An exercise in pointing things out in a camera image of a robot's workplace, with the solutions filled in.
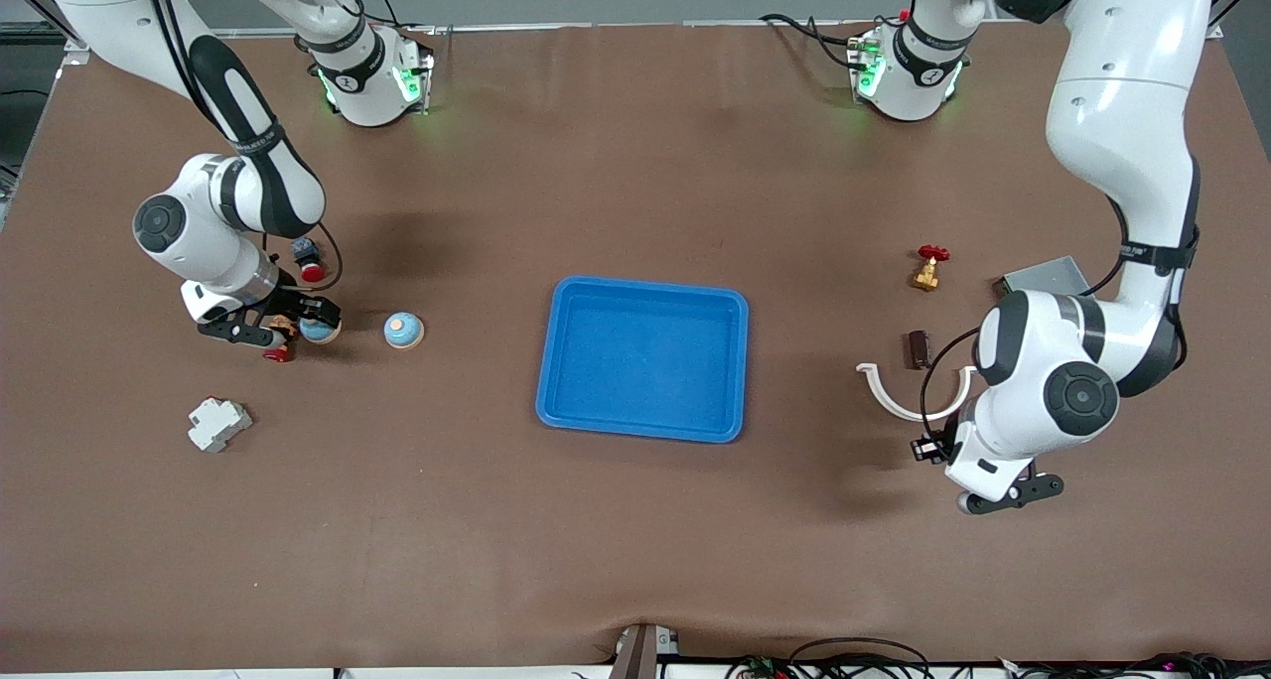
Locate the brass valve red handle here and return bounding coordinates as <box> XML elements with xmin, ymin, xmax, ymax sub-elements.
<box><xmin>908</xmin><ymin>244</ymin><xmax>951</xmax><ymax>293</ymax></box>

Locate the brown table mat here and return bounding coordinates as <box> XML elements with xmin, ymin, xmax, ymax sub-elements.
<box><xmin>0</xmin><ymin>19</ymin><xmax>1271</xmax><ymax>673</ymax></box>

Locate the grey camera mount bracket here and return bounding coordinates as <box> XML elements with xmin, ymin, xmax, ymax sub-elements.
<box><xmin>608</xmin><ymin>622</ymin><xmax>681</xmax><ymax>679</ymax></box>

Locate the red button black body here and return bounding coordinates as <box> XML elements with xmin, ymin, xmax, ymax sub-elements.
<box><xmin>290</xmin><ymin>238</ymin><xmax>328</xmax><ymax>284</ymax></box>

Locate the white semicircular clamp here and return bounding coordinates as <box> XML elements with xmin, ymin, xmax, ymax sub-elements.
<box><xmin>856</xmin><ymin>362</ymin><xmax>982</xmax><ymax>423</ymax></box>

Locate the grey aluminium table rail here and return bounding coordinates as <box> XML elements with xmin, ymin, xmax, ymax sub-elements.
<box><xmin>199</xmin><ymin>18</ymin><xmax>1073</xmax><ymax>37</ymax></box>

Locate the red button orange body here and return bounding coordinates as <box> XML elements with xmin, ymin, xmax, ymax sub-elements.
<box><xmin>262</xmin><ymin>317</ymin><xmax>301</xmax><ymax>364</ymax></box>

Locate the aluminium frame post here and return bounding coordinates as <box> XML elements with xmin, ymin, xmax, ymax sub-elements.
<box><xmin>0</xmin><ymin>0</ymin><xmax>96</xmax><ymax>70</ymax></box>
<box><xmin>1197</xmin><ymin>0</ymin><xmax>1271</xmax><ymax>42</ymax></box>

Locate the blue plastic tray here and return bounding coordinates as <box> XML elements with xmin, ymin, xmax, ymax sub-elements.
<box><xmin>535</xmin><ymin>275</ymin><xmax>749</xmax><ymax>445</ymax></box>

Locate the grey metal box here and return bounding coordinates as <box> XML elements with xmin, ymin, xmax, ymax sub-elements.
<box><xmin>994</xmin><ymin>255</ymin><xmax>1091</xmax><ymax>300</ymax></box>

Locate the black arm base cable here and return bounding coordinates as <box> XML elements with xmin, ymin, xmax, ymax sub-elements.
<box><xmin>759</xmin><ymin>12</ymin><xmax>871</xmax><ymax>72</ymax></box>

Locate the white circuit breaker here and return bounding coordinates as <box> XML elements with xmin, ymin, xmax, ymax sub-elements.
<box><xmin>188</xmin><ymin>397</ymin><xmax>254</xmax><ymax>454</ymax></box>

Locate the black cable bundle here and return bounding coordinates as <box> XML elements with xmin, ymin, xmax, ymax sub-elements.
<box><xmin>725</xmin><ymin>636</ymin><xmax>1271</xmax><ymax>679</ymax></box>

